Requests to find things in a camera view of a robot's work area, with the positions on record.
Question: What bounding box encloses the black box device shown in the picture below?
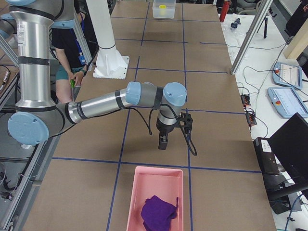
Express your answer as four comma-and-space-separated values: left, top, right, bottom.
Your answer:
253, 137, 280, 175

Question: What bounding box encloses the orange black connector block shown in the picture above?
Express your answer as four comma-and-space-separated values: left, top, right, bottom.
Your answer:
240, 94, 251, 107

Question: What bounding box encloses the blue teach pendant near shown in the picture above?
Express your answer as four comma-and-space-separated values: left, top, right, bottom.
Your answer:
267, 87, 308, 118

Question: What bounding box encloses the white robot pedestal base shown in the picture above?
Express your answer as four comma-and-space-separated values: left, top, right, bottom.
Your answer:
86, 0, 129, 79

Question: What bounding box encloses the black monitor with stand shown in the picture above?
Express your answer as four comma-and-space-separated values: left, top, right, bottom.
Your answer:
268, 113, 308, 200

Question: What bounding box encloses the purple microfiber cloth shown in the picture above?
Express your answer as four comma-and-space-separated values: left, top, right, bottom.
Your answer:
141, 195, 179, 231

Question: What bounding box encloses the blue teach pendant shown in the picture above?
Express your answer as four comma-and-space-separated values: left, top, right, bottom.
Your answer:
272, 62, 303, 90
267, 87, 308, 118

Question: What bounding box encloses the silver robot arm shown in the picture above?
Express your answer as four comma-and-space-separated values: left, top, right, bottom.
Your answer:
8, 0, 187, 150

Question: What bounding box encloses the blue teach pendant far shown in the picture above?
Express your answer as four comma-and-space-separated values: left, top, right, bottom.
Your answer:
272, 62, 303, 90

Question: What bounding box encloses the red cylinder tube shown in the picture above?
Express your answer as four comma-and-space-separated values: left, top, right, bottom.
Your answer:
219, 0, 230, 22

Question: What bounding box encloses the green handled tool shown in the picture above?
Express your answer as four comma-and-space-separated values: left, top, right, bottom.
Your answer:
70, 79, 75, 102

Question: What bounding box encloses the person in black shirt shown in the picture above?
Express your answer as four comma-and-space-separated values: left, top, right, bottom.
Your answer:
52, 0, 97, 103

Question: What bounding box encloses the aluminium frame post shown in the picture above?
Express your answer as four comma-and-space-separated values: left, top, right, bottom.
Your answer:
231, 0, 273, 75

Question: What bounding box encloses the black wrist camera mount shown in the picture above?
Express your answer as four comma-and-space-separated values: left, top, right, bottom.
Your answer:
177, 113, 193, 134

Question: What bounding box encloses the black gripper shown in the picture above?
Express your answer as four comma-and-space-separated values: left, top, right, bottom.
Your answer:
156, 121, 176, 150

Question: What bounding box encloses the clear plastic storage bin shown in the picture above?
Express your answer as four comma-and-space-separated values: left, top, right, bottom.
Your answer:
152, 0, 176, 19

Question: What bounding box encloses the pink plastic bin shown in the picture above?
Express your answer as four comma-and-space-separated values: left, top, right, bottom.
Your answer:
127, 166, 184, 231

